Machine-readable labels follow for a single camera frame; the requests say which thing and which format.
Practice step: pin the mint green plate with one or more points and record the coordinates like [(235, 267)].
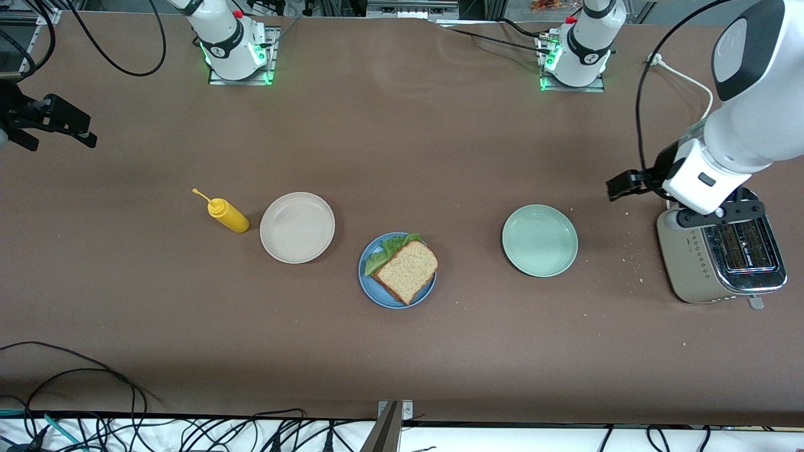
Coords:
[(540, 240)]

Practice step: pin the beige plate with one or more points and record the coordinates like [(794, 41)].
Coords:
[(297, 227)]

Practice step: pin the yellow squeeze bottle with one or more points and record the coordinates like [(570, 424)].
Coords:
[(229, 215)]

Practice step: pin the grey metal box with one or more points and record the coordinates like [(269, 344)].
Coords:
[(411, 9)]

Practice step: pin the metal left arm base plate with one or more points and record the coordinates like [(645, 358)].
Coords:
[(565, 89)]

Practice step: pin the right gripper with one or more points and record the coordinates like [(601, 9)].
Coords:
[(14, 110)]

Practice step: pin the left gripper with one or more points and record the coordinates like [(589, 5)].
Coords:
[(661, 164)]

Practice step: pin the beige chrome toaster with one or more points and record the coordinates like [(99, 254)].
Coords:
[(688, 263)]

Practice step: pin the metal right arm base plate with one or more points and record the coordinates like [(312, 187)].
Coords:
[(272, 63)]

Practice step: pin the blue plate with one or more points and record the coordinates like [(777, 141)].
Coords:
[(377, 292)]

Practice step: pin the aluminium frame rail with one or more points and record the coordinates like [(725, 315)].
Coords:
[(47, 14)]

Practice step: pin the green lettuce leaf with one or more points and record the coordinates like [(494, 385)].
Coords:
[(386, 251)]

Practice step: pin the brown bread slice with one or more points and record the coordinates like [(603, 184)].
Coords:
[(408, 270)]

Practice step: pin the aluminium table edge bracket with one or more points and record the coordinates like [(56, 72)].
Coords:
[(407, 409)]

